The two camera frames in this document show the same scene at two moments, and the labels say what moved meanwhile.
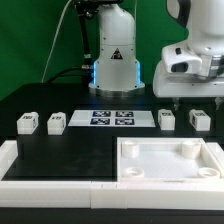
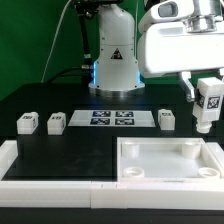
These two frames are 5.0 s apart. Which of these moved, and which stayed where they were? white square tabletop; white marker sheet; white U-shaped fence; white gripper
Moved: white gripper
Stayed: white U-shaped fence; white marker sheet; white square tabletop
